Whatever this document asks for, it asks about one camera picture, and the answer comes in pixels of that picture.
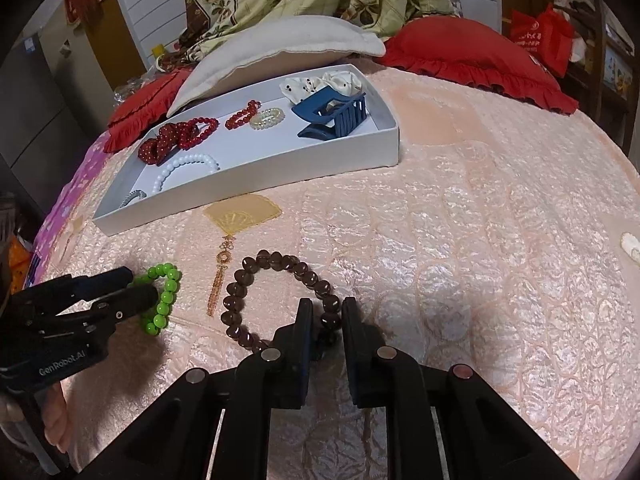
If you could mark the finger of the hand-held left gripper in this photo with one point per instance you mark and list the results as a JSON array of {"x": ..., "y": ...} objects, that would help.
[
  {"x": 107, "y": 280},
  {"x": 135, "y": 305}
]

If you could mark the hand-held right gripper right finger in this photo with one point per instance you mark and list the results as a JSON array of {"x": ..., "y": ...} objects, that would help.
[{"x": 355, "y": 350}]

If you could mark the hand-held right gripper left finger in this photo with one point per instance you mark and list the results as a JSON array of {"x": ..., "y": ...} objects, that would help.
[{"x": 302, "y": 340}]

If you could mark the red polka dot scrunchie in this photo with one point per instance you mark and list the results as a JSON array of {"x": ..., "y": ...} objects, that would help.
[{"x": 155, "y": 145}]

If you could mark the white cardboard box tray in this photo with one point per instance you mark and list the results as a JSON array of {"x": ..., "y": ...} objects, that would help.
[{"x": 260, "y": 160}]

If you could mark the blue hair claw clip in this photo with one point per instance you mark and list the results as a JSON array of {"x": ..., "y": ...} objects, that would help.
[{"x": 345, "y": 115}]

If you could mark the white polka dot scrunchie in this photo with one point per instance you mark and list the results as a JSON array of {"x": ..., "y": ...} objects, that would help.
[{"x": 300, "y": 87}]

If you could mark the person's left hand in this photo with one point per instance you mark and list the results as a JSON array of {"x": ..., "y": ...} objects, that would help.
[{"x": 57, "y": 420}]

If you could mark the orange plastic basket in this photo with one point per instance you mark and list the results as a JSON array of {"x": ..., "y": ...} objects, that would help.
[{"x": 20, "y": 260}]

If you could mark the purple floral sheet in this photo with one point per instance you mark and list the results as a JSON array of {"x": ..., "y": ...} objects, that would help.
[{"x": 75, "y": 190}]

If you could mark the pink quilted bedspread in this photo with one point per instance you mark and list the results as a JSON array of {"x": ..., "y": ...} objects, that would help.
[{"x": 475, "y": 260}]

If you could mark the red ruffled pillow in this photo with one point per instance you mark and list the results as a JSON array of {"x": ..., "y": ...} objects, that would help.
[
  {"x": 465, "y": 55},
  {"x": 145, "y": 105}
]

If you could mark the grey cabinet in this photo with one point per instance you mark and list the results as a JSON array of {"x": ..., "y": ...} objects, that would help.
[{"x": 50, "y": 100}]

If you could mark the clear plastic bag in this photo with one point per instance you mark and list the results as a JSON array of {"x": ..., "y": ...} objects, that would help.
[{"x": 135, "y": 85}]

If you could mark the yellow bottle cap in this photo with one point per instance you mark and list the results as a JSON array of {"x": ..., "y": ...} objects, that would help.
[{"x": 158, "y": 51}]

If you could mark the brown wooden door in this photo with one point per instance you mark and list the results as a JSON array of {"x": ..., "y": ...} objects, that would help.
[{"x": 117, "y": 45}]

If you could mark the beige pillow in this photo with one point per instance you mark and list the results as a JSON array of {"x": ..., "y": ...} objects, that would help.
[{"x": 280, "y": 45}]

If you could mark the dark wooden shelf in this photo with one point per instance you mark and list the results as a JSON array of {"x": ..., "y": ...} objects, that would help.
[{"x": 595, "y": 90}]

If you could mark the red shopping bag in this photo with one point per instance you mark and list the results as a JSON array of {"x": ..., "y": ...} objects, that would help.
[{"x": 545, "y": 35}]

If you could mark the white slatted headboard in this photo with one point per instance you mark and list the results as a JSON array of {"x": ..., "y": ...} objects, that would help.
[{"x": 475, "y": 0}]

